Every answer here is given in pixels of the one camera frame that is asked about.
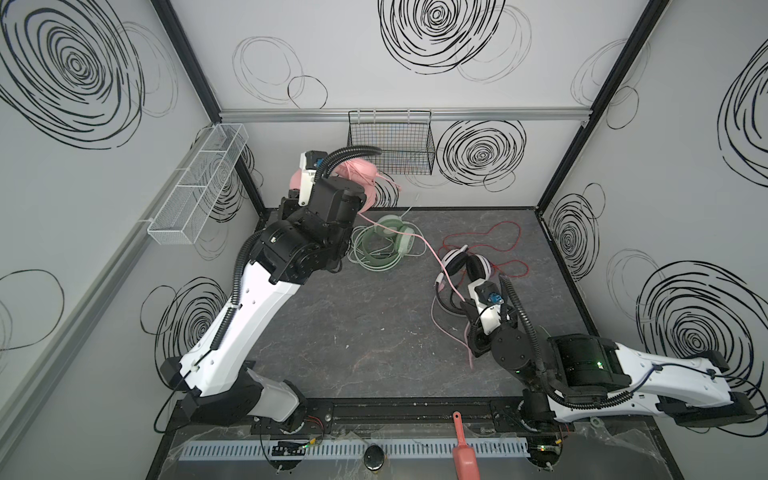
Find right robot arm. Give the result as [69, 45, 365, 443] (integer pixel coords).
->
[461, 264, 767, 438]

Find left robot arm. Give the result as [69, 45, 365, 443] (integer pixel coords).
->
[161, 145, 382, 432]

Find black round knob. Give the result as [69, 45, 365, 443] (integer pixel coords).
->
[363, 444, 386, 472]

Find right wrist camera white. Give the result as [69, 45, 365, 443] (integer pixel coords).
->
[468, 279, 505, 335]

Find green headphones with cable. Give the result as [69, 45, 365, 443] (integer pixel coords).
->
[346, 214, 427, 272]

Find black white headphones red cable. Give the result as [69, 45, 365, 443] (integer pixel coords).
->
[434, 220, 530, 317]

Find black wire basket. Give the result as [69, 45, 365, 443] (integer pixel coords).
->
[347, 109, 436, 176]

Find red dustpan brush handle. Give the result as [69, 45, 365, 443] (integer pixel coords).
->
[452, 411, 480, 480]

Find white slotted cable duct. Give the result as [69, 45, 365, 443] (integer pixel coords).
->
[178, 436, 532, 462]

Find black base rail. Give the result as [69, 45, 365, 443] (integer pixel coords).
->
[173, 395, 652, 436]

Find clear plastic wall shelf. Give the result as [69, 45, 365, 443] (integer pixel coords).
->
[147, 123, 248, 246]

